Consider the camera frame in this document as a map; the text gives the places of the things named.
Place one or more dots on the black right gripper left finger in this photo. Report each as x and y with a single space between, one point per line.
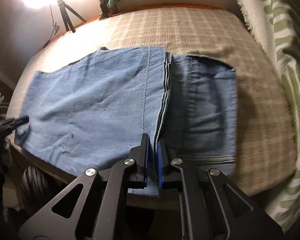
94 198

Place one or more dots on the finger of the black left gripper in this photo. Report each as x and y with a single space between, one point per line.
13 123

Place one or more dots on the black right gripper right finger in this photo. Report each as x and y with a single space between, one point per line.
211 205

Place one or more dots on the light blue denim pants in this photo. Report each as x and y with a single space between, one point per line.
93 111

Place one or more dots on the beige plaid bed blanket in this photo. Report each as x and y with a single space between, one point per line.
265 152

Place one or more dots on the small black tripod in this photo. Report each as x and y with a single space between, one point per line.
63 7

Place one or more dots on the white green leaf pillow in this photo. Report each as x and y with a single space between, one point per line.
275 24

